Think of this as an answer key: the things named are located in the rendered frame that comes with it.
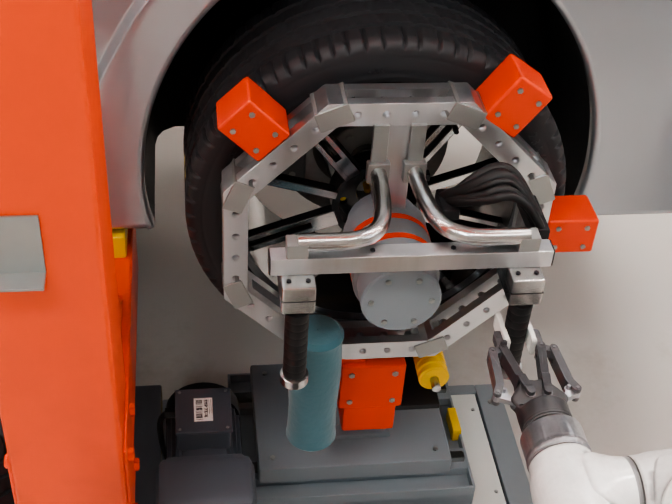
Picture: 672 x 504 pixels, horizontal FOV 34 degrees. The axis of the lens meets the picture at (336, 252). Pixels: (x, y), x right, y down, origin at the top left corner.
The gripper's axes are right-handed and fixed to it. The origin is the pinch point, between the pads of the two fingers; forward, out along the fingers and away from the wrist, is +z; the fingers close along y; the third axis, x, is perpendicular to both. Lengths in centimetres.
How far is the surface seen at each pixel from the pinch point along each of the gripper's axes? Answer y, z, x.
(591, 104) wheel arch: 21.2, 39.9, 15.8
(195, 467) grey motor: -50, 12, -42
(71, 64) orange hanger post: -61, -13, 56
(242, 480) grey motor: -41, 8, -42
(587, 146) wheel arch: 23.0, 41.4, 5.9
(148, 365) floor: -61, 79, -83
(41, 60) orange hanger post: -64, -13, 56
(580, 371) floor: 48, 70, -83
